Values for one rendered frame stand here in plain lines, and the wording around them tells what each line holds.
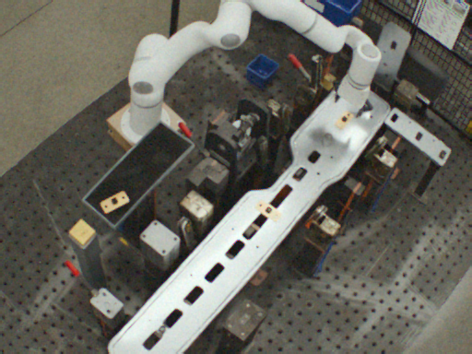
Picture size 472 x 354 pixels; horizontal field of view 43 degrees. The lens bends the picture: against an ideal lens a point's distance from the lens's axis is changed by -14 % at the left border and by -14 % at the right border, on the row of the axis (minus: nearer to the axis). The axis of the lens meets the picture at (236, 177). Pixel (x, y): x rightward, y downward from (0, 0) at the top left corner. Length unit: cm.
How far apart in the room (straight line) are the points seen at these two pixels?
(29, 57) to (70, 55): 28
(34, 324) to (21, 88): 181
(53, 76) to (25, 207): 141
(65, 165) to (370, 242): 120
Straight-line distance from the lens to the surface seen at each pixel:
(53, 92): 372
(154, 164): 204
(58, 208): 251
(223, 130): 212
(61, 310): 235
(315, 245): 222
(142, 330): 199
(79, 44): 393
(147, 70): 218
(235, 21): 197
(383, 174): 237
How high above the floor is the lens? 290
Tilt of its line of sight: 59 degrees down
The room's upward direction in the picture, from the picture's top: 11 degrees clockwise
